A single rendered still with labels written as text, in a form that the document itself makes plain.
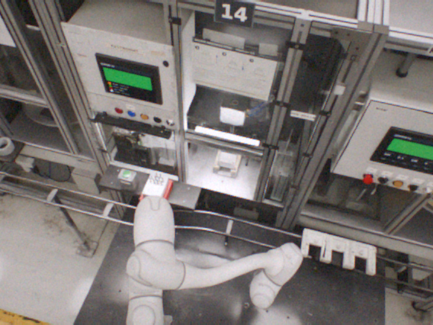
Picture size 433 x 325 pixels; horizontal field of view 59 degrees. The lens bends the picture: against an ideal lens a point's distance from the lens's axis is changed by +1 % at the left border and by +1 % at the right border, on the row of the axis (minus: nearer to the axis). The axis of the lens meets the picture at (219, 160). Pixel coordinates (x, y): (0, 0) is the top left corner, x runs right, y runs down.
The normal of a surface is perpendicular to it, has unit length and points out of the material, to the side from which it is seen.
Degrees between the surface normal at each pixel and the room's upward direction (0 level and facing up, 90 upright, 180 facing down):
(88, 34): 91
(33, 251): 0
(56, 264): 0
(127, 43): 90
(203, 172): 0
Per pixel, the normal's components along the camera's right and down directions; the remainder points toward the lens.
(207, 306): 0.04, -0.56
